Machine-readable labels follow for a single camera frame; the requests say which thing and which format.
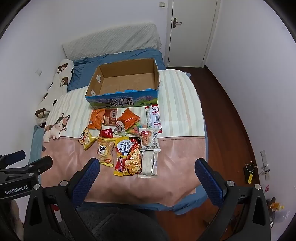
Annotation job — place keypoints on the cardboard box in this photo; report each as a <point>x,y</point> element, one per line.
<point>127,83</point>

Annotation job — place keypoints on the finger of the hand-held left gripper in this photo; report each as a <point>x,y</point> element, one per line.
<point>16,156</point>
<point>42,163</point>

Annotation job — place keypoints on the long red white snack packet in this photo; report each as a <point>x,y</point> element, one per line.
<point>156,118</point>

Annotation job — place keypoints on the small red snack packet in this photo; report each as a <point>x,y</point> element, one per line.
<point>106,133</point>

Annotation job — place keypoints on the brown pastry packet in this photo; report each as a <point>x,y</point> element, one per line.
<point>110,117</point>

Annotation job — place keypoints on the clear bag of colourful candy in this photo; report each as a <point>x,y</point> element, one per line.
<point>135,128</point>

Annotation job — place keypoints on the orange crinkled chip bag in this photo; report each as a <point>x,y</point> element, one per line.
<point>128,118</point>

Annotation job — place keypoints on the clear plastic bag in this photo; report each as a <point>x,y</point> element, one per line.
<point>278,215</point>

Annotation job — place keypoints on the yellow tag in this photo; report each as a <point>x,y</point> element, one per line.
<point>250,178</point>

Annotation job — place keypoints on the white wall socket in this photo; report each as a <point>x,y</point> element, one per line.
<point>38,72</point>

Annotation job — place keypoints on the white bear print pillow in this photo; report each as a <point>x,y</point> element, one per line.
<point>57,81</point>

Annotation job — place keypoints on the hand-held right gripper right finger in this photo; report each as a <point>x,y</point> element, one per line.
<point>208,180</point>

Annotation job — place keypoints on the white power strip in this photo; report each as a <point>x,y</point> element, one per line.
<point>264,162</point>

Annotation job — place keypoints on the small grey snack packet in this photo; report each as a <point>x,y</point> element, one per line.
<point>119,128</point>

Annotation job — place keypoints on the blue pillow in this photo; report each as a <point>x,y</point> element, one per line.
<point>85,69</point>

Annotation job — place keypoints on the plain white snack packet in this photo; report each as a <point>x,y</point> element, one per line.
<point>148,163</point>

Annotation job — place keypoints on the white door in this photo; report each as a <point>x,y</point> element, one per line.
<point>194,34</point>

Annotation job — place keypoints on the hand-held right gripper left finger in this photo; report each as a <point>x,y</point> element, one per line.
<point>87,178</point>

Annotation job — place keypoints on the white meat floss bread packet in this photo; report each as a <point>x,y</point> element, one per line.
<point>148,139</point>

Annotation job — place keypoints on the grey pillow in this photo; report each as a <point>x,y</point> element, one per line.
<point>111,39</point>

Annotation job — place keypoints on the yellow cartoon snack packet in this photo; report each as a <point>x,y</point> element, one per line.
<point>85,138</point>

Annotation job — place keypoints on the orange snack packet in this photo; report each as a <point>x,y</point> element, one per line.
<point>96,119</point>

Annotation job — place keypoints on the yellow cracker packet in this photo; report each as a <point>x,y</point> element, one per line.
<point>106,153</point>

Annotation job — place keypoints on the yellow red instant noodle packet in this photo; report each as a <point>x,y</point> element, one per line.
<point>128,157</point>

